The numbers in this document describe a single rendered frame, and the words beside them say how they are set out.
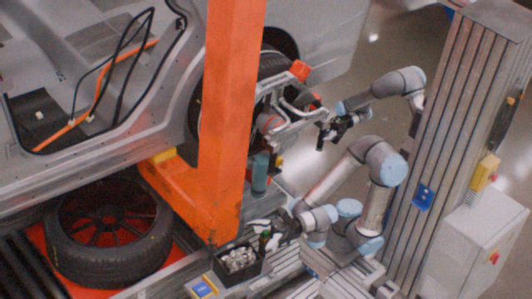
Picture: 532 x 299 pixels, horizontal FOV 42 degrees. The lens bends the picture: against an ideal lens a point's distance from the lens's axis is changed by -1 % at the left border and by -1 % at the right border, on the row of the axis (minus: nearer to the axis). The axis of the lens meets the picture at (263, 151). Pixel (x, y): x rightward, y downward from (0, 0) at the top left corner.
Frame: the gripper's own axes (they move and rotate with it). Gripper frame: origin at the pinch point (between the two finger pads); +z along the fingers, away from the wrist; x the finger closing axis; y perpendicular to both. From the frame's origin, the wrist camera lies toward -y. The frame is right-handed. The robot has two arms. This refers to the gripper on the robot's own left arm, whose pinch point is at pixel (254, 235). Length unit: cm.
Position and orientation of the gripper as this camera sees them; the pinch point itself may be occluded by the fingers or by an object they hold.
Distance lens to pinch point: 261.7
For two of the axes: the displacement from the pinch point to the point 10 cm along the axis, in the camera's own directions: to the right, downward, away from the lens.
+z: -8.7, 2.5, -4.2
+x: -4.9, -5.1, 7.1
